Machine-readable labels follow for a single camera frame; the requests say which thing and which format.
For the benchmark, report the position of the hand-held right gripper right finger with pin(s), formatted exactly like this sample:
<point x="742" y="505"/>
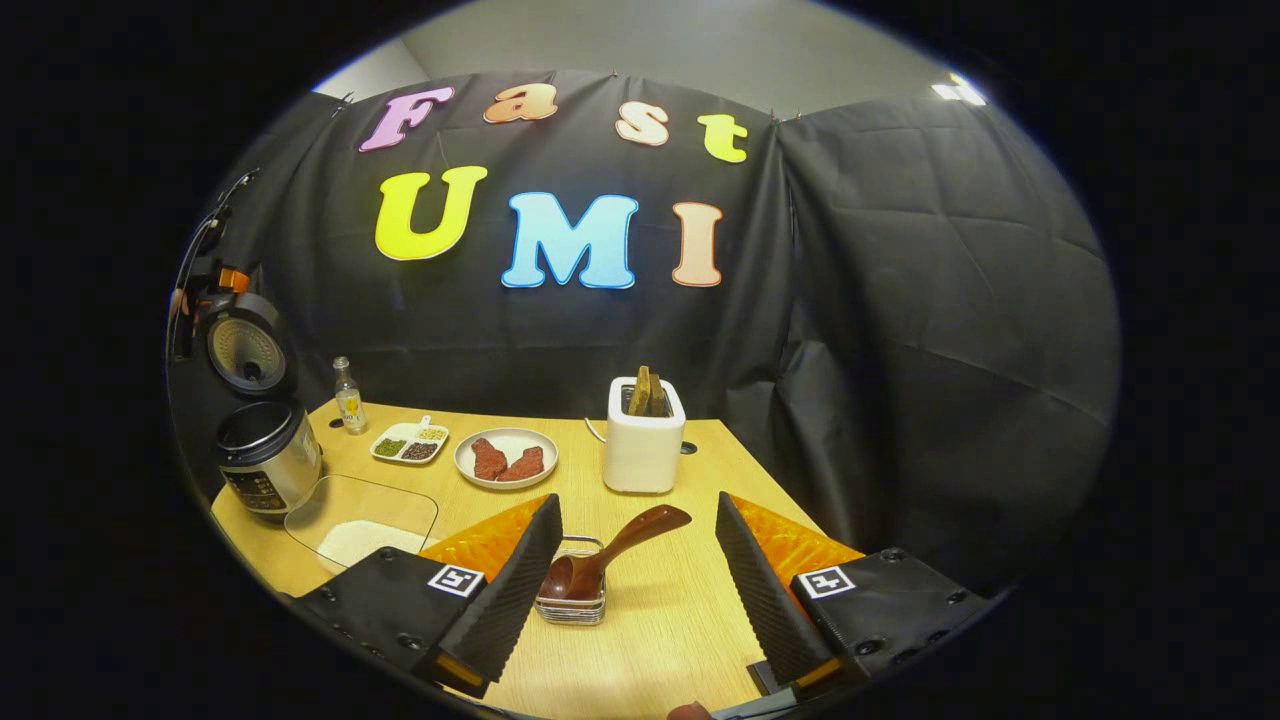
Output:
<point x="765" y="600"/>

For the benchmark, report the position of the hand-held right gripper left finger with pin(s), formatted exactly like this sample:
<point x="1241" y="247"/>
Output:
<point x="520" y="590"/>

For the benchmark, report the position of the brown wooden spoon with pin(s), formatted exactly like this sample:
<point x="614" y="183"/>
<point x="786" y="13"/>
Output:
<point x="620" y="545"/>

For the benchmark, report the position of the grey rice cooker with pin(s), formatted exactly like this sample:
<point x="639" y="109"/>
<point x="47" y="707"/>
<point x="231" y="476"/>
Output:
<point x="270" y="460"/>

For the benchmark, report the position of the clear glass rice container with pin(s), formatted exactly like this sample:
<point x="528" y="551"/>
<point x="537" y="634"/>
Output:
<point x="370" y="500"/>

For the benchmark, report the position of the red meat piece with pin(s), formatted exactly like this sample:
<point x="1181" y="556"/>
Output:
<point x="525" y="465"/>
<point x="487" y="460"/>

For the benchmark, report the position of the white round plate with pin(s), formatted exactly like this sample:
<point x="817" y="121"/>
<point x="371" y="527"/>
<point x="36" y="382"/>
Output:
<point x="510" y="440"/>

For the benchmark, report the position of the white toaster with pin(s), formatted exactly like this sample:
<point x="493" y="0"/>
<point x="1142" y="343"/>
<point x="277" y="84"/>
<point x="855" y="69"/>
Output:
<point x="642" y="455"/>

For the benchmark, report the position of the white divided bean dish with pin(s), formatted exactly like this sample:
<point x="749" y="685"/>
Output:
<point x="405" y="445"/>

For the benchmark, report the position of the small clear glass bottle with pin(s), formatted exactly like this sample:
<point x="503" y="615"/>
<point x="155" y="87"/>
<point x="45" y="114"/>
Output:
<point x="350" y="405"/>

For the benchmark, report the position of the brown bread slice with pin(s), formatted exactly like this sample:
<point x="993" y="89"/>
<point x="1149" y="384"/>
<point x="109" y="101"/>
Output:
<point x="641" y="392"/>
<point x="659" y="397"/>

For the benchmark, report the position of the small ceiling light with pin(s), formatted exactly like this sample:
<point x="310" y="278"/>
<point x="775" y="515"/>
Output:
<point x="960" y="92"/>

